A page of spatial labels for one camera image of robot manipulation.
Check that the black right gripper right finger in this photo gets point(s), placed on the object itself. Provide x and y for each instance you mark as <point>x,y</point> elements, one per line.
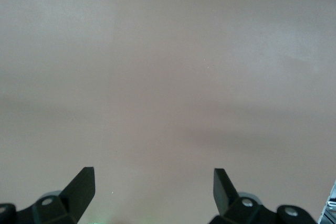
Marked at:
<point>225,197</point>

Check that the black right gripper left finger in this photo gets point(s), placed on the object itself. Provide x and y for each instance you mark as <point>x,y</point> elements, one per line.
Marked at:
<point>76,195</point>

